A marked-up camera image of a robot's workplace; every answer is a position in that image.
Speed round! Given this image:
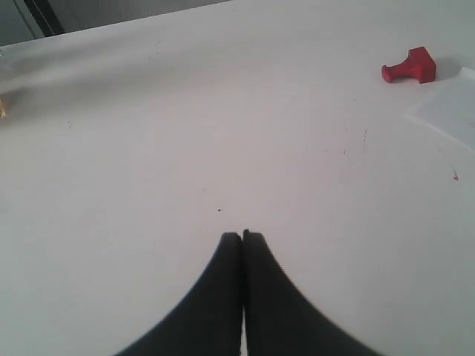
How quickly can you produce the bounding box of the white paper sheet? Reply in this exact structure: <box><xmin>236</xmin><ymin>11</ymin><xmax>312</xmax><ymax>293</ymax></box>
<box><xmin>405</xmin><ymin>67</ymin><xmax>474</xmax><ymax>150</ymax></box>

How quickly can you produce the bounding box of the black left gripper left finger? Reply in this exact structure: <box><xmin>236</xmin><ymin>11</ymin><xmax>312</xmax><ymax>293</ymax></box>
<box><xmin>120</xmin><ymin>232</ymin><xmax>243</xmax><ymax>355</ymax></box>

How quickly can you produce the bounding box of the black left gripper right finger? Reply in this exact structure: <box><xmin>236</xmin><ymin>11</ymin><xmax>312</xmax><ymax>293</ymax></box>
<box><xmin>243</xmin><ymin>230</ymin><xmax>377</xmax><ymax>355</ymax></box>

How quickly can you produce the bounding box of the red rubber stamp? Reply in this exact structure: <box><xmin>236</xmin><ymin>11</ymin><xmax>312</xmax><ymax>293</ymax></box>
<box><xmin>381</xmin><ymin>47</ymin><xmax>436</xmax><ymax>84</ymax></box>

